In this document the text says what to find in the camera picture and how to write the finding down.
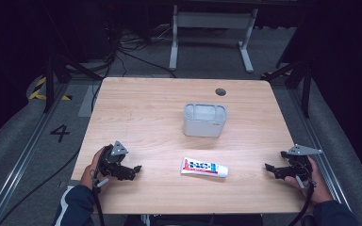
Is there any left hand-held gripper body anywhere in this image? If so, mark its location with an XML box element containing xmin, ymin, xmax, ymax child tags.
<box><xmin>97</xmin><ymin>139</ymin><xmax>130</xmax><ymax>183</ymax></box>

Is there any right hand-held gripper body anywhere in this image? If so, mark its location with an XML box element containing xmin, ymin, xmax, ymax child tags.
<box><xmin>280</xmin><ymin>143</ymin><xmax>323</xmax><ymax>183</ymax></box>

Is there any white toothpaste tube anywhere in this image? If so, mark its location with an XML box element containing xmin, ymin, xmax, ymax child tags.
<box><xmin>180</xmin><ymin>156</ymin><xmax>230</xmax><ymax>179</ymax></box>

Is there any grey plastic container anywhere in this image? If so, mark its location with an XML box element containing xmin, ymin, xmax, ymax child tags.
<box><xmin>182</xmin><ymin>102</ymin><xmax>228</xmax><ymax>138</ymax></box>

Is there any person's left hand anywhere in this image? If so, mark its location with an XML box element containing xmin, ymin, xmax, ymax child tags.
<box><xmin>80</xmin><ymin>146</ymin><xmax>111</xmax><ymax>192</ymax></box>

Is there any person's right hand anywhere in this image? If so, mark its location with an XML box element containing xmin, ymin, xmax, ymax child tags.
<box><xmin>284</xmin><ymin>155</ymin><xmax>335</xmax><ymax>205</ymax></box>

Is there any black metal stand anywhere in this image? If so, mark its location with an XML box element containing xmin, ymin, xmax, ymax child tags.
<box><xmin>261</xmin><ymin>57</ymin><xmax>313</xmax><ymax>120</ymax></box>
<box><xmin>42</xmin><ymin>51</ymin><xmax>104</xmax><ymax>114</ymax></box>

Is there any metal floor rail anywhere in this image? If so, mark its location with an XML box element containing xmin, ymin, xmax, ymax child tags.
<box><xmin>0</xmin><ymin>82</ymin><xmax>71</xmax><ymax>226</ymax></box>
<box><xmin>287</xmin><ymin>88</ymin><xmax>353</xmax><ymax>212</ymax></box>

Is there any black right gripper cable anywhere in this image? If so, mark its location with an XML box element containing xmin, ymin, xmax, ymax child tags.
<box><xmin>290</xmin><ymin>180</ymin><xmax>316</xmax><ymax>226</ymax></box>

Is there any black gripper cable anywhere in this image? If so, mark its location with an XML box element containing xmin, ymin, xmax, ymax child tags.
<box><xmin>91</xmin><ymin>178</ymin><xmax>107</xmax><ymax>226</ymax></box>
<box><xmin>290</xmin><ymin>180</ymin><xmax>316</xmax><ymax>226</ymax></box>

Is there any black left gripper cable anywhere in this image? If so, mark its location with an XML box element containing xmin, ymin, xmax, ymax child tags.
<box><xmin>91</xmin><ymin>178</ymin><xmax>107</xmax><ymax>226</ymax></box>

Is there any black floor cable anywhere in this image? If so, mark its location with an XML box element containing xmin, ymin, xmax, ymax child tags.
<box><xmin>0</xmin><ymin>146</ymin><xmax>82</xmax><ymax>226</ymax></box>

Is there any bundle of black cables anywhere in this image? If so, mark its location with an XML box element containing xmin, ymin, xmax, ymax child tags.
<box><xmin>89</xmin><ymin>26</ymin><xmax>177</xmax><ymax>112</ymax></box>

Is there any grey metal desk frame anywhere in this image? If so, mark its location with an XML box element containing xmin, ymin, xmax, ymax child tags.
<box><xmin>168</xmin><ymin>4</ymin><xmax>260</xmax><ymax>74</ymax></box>

